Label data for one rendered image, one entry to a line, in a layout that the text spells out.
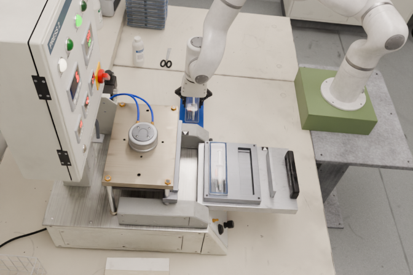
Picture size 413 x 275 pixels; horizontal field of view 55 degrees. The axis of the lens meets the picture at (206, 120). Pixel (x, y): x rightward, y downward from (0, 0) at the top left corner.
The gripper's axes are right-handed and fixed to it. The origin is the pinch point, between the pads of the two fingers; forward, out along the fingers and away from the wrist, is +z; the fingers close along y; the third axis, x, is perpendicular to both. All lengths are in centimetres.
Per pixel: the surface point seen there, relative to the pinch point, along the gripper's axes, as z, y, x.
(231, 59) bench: 3.5, -18.1, -32.6
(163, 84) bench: 3.6, 12.8, -12.9
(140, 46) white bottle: -7.8, 23.4, -23.3
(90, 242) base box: -2, 30, 62
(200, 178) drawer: -19, -2, 47
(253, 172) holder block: -21, -18, 46
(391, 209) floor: 78, -122, 2
